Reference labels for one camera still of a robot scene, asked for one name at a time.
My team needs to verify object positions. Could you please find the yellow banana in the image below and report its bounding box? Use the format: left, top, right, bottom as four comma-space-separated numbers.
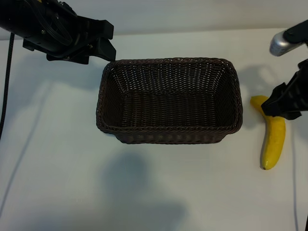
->
250, 95, 286, 170

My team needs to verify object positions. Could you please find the dark brown wicker basket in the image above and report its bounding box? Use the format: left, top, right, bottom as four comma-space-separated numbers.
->
95, 57, 244, 145

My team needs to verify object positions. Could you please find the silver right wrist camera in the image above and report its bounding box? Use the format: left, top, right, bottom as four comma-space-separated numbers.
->
269, 20, 308, 57

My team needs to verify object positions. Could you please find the black braided hanging cable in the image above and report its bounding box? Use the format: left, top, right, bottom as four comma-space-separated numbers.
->
0, 32, 15, 141

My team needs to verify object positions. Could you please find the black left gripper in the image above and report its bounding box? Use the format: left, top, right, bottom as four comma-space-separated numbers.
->
23, 15, 116, 64

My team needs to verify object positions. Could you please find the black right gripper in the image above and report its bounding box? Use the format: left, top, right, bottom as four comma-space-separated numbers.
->
261, 60, 308, 120

